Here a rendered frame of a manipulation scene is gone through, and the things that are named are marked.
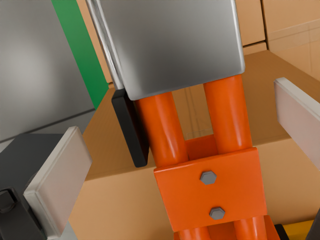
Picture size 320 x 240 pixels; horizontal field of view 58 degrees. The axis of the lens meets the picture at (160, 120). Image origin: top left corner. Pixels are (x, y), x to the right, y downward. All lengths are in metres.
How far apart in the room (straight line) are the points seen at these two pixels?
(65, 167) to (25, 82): 1.28
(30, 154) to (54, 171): 1.19
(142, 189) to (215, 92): 0.24
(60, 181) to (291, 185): 0.30
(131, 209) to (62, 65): 1.03
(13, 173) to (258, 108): 1.00
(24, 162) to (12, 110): 0.32
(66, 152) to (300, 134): 0.13
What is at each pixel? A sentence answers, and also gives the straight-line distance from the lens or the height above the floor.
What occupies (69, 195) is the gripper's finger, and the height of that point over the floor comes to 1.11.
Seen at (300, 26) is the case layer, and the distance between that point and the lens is 0.76.
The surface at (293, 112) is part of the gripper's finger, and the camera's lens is 0.17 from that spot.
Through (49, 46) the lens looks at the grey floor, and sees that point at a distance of 1.35.
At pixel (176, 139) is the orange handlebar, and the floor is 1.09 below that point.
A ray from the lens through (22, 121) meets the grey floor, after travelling 1.53.
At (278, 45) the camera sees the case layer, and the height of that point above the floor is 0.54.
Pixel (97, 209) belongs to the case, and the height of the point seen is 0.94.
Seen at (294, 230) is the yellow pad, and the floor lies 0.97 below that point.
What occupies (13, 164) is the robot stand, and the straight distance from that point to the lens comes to 1.31.
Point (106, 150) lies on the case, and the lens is 0.43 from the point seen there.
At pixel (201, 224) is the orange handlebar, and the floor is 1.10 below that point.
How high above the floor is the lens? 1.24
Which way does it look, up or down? 65 degrees down
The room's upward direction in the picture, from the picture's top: 177 degrees counter-clockwise
